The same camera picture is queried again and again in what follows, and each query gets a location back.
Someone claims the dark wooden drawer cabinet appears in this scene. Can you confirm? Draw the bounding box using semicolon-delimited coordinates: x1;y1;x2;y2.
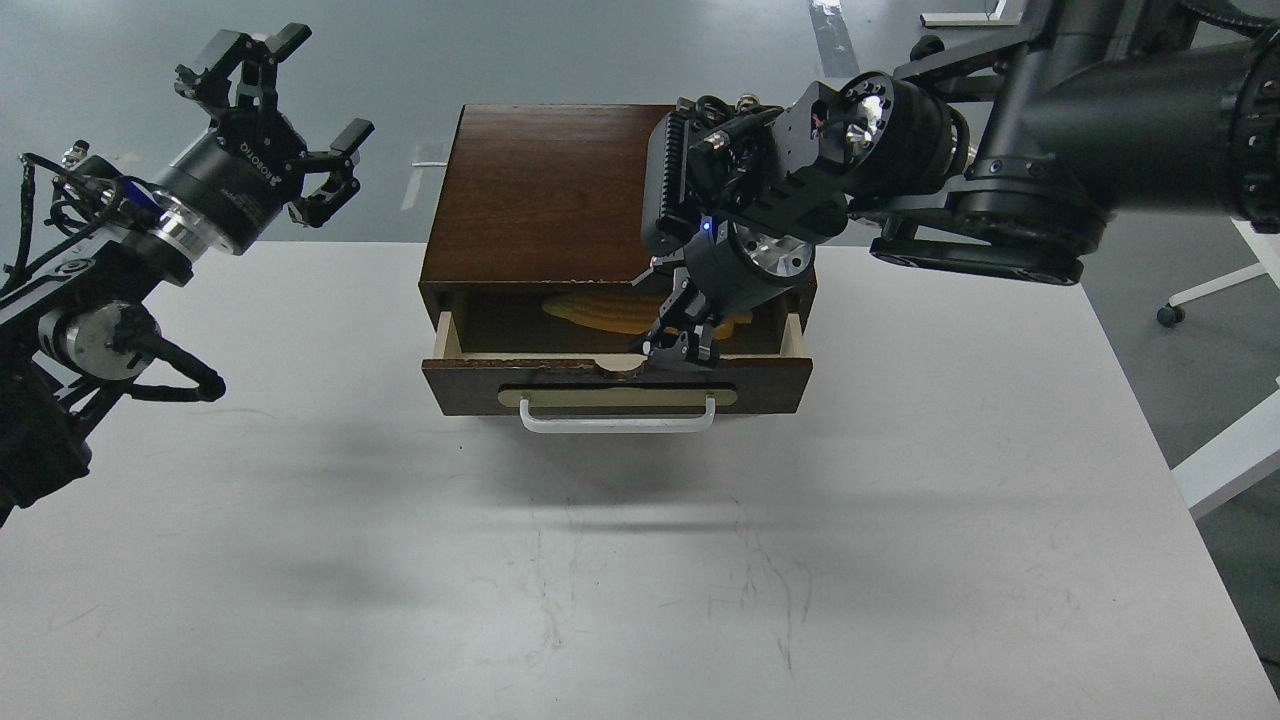
419;104;818;356

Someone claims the white side table right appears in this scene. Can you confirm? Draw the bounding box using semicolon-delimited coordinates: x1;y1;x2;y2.
1156;220;1279;519

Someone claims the white desk base far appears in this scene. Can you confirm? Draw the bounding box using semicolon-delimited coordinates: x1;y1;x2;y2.
919;6;1023;28

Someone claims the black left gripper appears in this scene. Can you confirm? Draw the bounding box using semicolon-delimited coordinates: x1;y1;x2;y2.
154;23;375;255

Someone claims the grey floor tape strip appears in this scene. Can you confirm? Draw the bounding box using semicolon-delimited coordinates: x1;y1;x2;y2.
806;1;860;79

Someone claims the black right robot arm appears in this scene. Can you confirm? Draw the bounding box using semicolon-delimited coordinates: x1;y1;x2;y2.
631;1;1279;370

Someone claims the wooden drawer with white handle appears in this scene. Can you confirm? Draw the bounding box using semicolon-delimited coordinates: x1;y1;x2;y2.
421;313;814;434

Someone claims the yellow toy corn cob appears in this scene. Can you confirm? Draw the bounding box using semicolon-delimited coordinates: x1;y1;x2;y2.
541;292;753;338

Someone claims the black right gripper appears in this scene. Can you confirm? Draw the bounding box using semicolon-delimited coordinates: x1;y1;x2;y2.
628;222;817;369

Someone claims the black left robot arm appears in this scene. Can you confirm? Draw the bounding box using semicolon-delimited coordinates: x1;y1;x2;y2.
1;23;374;515

